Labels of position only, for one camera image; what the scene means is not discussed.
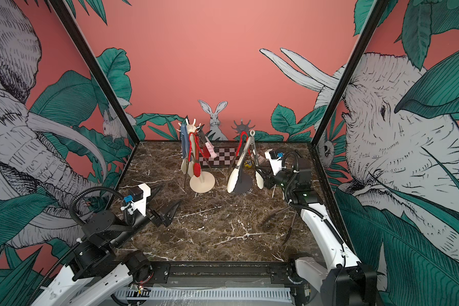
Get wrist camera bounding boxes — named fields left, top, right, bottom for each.
left=121, top=183, right=151, bottom=217
left=265, top=149, right=284, bottom=176

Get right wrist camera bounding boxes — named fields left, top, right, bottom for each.
left=265, top=149, right=284, bottom=176

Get chessboard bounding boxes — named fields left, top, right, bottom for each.
left=199, top=147, right=237, bottom=168

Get white steel tongs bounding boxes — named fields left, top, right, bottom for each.
left=227, top=130, right=264, bottom=194

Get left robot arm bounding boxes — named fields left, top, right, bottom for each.
left=27, top=184, right=181, bottom=305

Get dark grey utensil rack stand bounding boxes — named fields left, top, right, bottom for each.
left=227, top=129, right=255, bottom=195

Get cream utensil rack stand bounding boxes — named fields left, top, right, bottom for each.
left=177, top=117, right=216, bottom=194

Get pink steel tongs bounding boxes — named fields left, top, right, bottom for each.
left=203, top=140, right=218, bottom=159

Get black tongs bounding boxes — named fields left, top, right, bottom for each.
left=260, top=206, right=297, bottom=246

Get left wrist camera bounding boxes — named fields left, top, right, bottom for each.
left=121, top=183, right=151, bottom=217

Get playing card box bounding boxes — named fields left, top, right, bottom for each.
left=256, top=154, right=266, bottom=165

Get red looped steel tongs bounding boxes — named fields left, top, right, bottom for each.
left=226, top=131, right=248, bottom=181

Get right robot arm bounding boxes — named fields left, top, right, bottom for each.
left=257, top=157, right=377, bottom=305

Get white slotted cable duct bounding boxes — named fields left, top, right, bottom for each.
left=114, top=287, right=293, bottom=303

